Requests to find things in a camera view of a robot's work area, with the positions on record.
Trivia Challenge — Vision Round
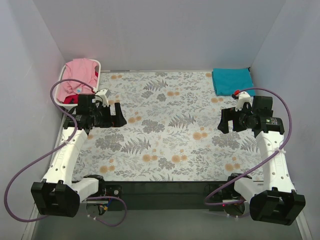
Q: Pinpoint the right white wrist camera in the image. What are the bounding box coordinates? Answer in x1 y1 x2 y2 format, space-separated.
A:
231 90 251 112

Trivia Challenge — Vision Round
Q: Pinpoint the pink t shirt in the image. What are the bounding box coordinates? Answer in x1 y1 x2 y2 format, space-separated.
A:
56 57 99 102

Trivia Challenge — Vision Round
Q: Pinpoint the white plastic basket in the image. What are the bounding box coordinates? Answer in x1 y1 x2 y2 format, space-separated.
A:
55 58 102 110

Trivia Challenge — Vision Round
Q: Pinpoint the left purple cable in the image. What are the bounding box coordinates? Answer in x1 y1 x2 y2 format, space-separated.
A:
4 78 128 227

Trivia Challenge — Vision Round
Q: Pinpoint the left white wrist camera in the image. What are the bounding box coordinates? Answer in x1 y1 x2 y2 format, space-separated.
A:
95 89 111 107

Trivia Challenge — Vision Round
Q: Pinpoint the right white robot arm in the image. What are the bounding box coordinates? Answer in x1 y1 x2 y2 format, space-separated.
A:
217 95 306 226

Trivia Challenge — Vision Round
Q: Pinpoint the folded teal t shirt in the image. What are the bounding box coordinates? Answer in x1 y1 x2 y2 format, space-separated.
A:
212 68 254 96

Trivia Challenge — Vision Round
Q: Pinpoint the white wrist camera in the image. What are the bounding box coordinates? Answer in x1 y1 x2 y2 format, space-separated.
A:
231 90 251 112
95 89 111 107

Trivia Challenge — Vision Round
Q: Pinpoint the floral table mat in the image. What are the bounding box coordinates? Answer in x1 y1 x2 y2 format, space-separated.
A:
72 72 261 181

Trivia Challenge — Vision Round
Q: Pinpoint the red t shirt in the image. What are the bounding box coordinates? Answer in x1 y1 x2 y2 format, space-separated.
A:
63 94 79 105

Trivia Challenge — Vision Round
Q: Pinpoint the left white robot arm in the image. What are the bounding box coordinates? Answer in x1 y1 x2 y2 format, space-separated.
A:
31 89 127 217

